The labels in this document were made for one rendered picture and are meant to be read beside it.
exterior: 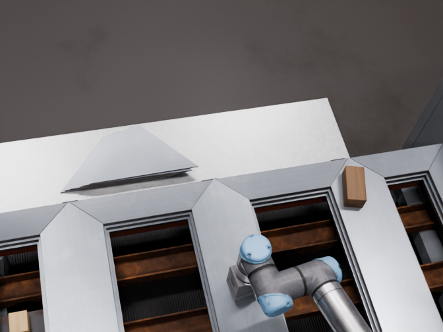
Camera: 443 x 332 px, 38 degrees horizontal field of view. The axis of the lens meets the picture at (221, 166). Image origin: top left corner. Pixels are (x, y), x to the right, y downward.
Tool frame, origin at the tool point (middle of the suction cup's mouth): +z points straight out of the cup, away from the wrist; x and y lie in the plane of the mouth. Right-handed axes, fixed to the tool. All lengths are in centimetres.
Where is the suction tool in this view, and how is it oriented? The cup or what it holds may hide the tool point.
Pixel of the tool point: (242, 292)
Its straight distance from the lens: 187.3
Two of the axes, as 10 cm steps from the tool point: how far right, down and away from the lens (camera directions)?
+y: -9.3, 2.7, -2.5
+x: 3.6, 8.1, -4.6
